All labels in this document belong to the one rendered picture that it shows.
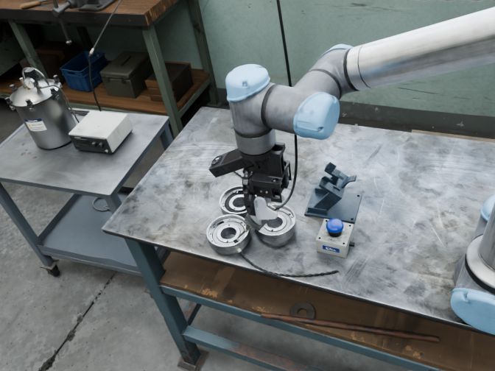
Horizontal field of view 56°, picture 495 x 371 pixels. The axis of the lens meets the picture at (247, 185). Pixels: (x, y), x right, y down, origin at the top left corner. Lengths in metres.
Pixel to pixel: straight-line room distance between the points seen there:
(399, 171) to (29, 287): 1.79
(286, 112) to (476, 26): 0.29
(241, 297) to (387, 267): 0.46
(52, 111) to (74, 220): 0.65
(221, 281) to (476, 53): 0.96
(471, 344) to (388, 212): 0.38
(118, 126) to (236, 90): 1.04
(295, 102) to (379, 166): 0.62
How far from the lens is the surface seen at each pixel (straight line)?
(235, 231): 1.16
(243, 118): 0.81
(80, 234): 2.23
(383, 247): 1.13
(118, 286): 2.24
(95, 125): 1.82
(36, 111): 1.84
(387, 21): 2.56
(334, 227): 1.06
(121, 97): 3.03
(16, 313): 2.39
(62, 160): 1.85
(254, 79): 0.77
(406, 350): 1.28
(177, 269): 1.47
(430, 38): 0.76
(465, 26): 0.74
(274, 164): 0.88
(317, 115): 0.73
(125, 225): 1.29
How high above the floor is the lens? 1.67
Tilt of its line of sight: 42 degrees down
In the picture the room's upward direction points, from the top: 11 degrees counter-clockwise
